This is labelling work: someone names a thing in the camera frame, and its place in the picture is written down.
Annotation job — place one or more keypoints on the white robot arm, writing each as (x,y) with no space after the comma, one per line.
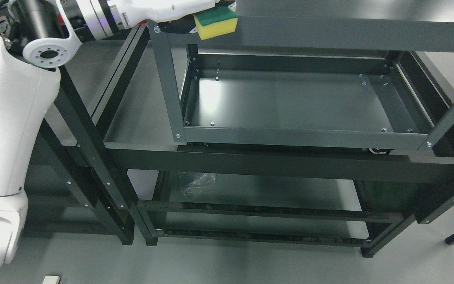
(28,87)

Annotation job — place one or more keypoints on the dark grey metal shelf cart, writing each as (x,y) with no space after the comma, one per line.
(319,117)

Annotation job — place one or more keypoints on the black metal rack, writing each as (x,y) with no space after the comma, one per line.
(109,176)

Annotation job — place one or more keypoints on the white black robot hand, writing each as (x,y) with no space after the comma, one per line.
(134,12)

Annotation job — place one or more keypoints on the green yellow sponge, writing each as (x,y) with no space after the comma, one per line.
(215,22)

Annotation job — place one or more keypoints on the clear plastic wrap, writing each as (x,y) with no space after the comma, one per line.
(192,184)

